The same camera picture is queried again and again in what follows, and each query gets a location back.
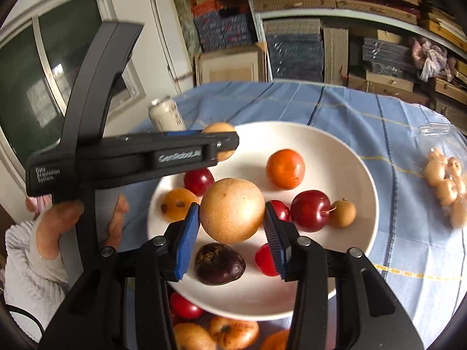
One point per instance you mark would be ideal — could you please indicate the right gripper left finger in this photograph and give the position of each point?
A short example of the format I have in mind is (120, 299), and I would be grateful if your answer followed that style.
(93, 315)

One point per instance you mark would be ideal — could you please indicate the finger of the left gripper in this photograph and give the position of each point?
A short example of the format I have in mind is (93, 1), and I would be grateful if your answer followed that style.
(146, 142)

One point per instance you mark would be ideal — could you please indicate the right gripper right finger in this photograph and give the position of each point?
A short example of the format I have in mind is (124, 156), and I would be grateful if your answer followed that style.
(369, 315)

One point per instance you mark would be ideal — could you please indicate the pale round fruit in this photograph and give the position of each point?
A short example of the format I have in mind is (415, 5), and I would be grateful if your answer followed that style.
(220, 127)

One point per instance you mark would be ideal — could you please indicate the dark red plum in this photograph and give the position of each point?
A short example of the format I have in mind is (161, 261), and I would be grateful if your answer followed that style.
(198, 181)
(310, 210)

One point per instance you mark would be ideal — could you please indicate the orange tangerine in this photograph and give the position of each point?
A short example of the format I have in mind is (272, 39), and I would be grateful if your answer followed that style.
(286, 169)

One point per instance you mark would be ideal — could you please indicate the large tan pear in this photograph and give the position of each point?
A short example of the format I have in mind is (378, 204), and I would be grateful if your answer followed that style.
(232, 210)

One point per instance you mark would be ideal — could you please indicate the pale yellow apple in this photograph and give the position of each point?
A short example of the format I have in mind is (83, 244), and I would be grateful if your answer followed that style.
(191, 336)

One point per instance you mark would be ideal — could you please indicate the small orange mandarin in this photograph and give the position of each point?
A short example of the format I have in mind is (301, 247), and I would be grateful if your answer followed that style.
(276, 341)

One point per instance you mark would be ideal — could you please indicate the yellow spotted persimmon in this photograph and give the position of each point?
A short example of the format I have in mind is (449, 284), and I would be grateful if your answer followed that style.
(176, 203)

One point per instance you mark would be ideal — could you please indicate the small brown longan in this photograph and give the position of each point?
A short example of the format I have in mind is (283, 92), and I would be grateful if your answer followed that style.
(342, 214)

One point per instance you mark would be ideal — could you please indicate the red cherry tomato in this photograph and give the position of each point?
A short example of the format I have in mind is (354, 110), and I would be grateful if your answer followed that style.
(264, 261)

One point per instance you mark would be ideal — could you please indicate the small red tomato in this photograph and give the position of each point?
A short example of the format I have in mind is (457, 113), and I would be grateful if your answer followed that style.
(281, 209)

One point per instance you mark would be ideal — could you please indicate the grey knit sleeve forearm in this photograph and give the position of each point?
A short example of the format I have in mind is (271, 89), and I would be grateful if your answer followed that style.
(35, 285)

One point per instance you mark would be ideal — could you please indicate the person's left hand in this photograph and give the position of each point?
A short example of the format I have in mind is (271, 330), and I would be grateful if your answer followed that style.
(62, 217)

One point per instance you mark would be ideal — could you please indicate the white beverage can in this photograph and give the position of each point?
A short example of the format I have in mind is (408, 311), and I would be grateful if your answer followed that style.
(165, 115)

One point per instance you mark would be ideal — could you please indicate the cardboard box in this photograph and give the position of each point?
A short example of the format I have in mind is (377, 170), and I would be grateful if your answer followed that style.
(245, 63)

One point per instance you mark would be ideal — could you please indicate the blue checked tablecloth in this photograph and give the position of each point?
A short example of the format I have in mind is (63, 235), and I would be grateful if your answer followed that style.
(367, 149)

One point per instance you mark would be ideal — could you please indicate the metal storage shelf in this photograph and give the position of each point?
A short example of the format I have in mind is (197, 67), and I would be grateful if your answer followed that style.
(362, 44)

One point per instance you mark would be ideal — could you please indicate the pink plastic bag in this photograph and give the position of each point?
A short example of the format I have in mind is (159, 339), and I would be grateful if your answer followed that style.
(430, 60)

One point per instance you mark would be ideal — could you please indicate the window frame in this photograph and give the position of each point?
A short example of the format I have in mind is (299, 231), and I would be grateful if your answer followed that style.
(42, 49)

